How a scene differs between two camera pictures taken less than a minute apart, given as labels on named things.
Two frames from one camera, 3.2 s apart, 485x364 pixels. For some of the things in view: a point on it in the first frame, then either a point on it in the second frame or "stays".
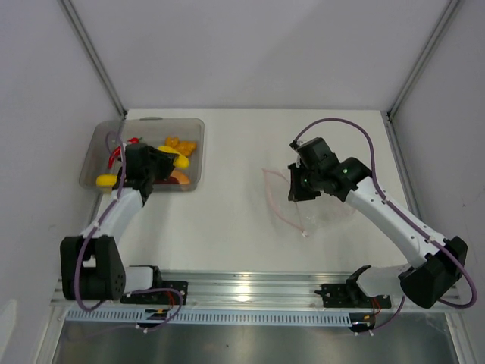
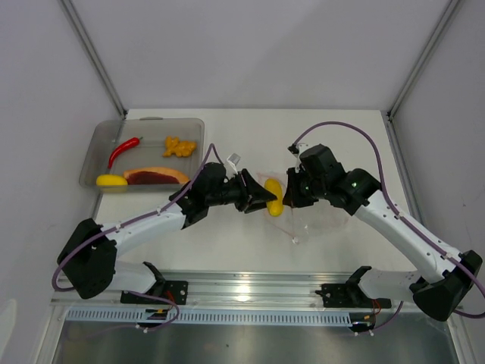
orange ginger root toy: [186, 147] stays
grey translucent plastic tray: [184, 137] stays
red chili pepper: [117, 151] stays
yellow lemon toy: [106, 180] stays
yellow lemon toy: [182, 161] -> [275, 207]
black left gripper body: [161, 165] -> [238, 192]
